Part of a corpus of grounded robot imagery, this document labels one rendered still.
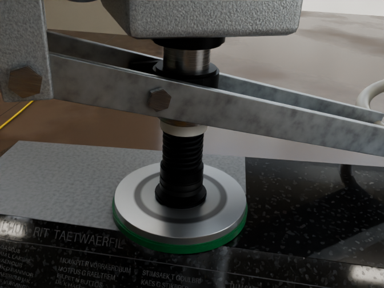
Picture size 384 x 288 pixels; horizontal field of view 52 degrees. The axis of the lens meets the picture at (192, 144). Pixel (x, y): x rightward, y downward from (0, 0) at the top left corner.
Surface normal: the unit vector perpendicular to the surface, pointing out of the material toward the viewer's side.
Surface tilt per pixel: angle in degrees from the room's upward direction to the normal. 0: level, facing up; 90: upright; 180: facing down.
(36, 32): 90
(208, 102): 90
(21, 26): 90
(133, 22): 90
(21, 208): 0
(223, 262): 45
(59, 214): 0
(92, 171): 0
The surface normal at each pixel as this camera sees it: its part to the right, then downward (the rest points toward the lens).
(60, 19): -0.12, 0.45
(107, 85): 0.32, 0.45
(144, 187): 0.05, -0.89
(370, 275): -0.07, -0.31
